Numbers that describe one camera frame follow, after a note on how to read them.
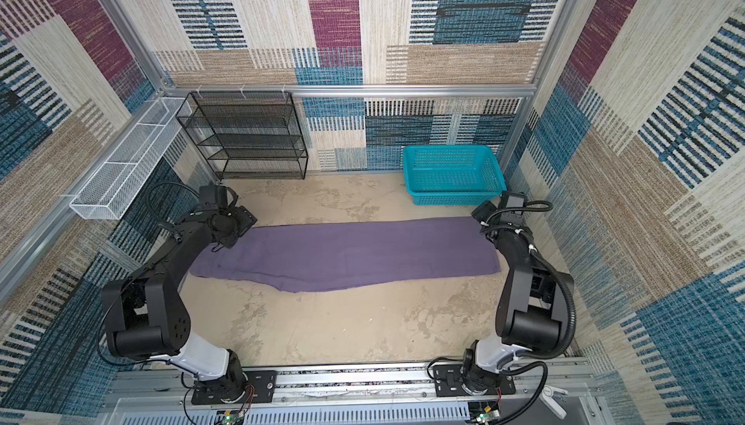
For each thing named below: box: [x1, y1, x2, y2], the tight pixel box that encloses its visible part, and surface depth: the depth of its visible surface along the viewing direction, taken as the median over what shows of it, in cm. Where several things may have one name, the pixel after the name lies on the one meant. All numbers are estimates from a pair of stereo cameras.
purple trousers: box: [190, 216, 502, 294], surface depth 96 cm
